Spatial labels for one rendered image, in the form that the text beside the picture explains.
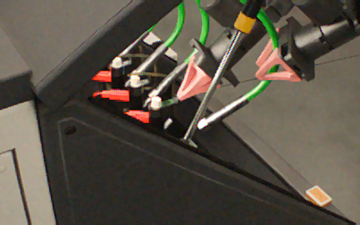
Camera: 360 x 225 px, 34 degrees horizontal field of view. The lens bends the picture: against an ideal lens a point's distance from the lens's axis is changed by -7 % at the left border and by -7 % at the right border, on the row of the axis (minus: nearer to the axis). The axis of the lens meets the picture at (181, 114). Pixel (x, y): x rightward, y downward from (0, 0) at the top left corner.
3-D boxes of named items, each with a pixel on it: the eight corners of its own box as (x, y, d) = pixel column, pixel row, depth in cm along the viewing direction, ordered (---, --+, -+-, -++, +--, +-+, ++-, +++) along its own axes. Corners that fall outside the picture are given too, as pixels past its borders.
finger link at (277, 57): (242, 75, 100) (287, 50, 94) (246, 45, 104) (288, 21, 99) (269, 98, 103) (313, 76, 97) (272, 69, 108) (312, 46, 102)
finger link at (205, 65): (155, 75, 115) (191, 39, 112) (181, 94, 119) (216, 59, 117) (165, 95, 109) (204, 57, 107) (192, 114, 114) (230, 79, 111)
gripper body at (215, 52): (186, 43, 112) (214, 15, 111) (221, 71, 118) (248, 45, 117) (196, 61, 107) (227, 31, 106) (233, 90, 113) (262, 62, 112)
